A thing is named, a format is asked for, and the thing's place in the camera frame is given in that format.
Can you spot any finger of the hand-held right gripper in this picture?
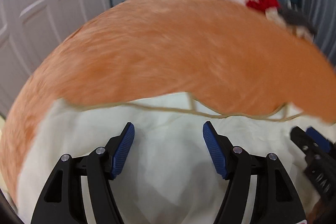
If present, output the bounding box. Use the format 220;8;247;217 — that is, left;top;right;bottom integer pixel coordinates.
307;127;336;152
290;126;319;159

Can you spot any white quilted jacket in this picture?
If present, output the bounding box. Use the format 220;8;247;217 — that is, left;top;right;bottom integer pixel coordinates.
16;91;336;224

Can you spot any white panelled wardrobe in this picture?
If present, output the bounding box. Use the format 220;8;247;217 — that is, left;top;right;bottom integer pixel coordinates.
0;0;122;111

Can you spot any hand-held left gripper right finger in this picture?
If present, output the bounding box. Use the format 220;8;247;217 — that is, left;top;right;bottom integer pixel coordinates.
203;121;306;224

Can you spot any orange plush blanket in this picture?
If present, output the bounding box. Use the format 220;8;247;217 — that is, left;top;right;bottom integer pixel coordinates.
0;0;336;203

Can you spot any red garment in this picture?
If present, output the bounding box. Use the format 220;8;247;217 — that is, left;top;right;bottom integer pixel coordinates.
246;0;280;11

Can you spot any cream fluffy garment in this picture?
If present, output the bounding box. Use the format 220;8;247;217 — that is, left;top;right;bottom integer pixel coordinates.
265;7;314;42

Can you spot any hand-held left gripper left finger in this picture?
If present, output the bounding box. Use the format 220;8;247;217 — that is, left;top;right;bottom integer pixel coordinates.
31;122;135;224

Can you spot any grey knitted garment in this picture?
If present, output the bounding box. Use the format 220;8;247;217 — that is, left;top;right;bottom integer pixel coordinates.
278;7;317;34

